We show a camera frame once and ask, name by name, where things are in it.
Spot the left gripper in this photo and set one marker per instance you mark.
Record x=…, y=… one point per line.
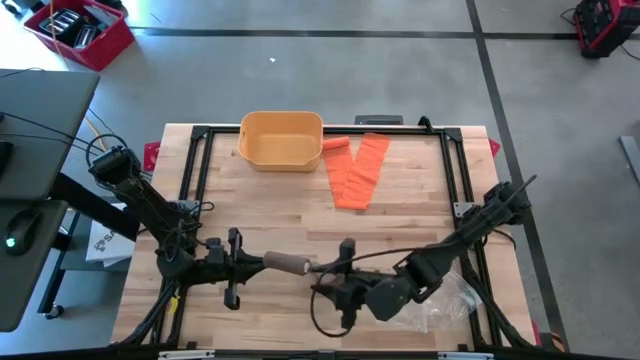
x=232, y=267

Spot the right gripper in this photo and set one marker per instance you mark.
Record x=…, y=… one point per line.
x=352, y=287

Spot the brown elastic bandage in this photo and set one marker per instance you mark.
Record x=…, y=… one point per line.
x=287, y=263

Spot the orange elastic bandage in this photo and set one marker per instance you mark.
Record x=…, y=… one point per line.
x=352, y=190

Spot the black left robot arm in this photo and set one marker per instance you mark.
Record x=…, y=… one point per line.
x=140, y=192

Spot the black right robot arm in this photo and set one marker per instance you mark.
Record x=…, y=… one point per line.
x=480, y=225

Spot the yellow plastic bin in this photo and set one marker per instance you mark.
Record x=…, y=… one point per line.
x=280, y=150

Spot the white printed box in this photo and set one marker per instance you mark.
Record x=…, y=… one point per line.
x=107, y=245

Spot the black desk support beam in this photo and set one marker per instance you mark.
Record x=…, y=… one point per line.
x=90, y=205

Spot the grey desk base with caster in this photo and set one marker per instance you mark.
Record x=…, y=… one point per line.
x=52, y=290

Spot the dark desk top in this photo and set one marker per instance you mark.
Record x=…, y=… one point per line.
x=25, y=300

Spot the black computer mouse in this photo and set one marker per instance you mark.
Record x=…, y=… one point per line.
x=22, y=230

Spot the grey desk top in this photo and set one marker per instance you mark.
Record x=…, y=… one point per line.
x=45, y=110

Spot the red plastic crate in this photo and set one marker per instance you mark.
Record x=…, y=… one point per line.
x=107, y=47

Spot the black case with silver parts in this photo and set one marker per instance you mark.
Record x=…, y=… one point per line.
x=65, y=22

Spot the grey metal bar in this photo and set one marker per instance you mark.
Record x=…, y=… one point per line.
x=631, y=157

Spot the red and black equipment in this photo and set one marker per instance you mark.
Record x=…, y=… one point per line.
x=600, y=25

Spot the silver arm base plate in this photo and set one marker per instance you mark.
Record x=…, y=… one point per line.
x=187, y=205
x=462, y=209

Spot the silver bracket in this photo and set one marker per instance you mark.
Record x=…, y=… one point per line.
x=465, y=356
x=185, y=355

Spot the black aluminium table frame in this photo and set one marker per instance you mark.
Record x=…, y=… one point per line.
x=222, y=130

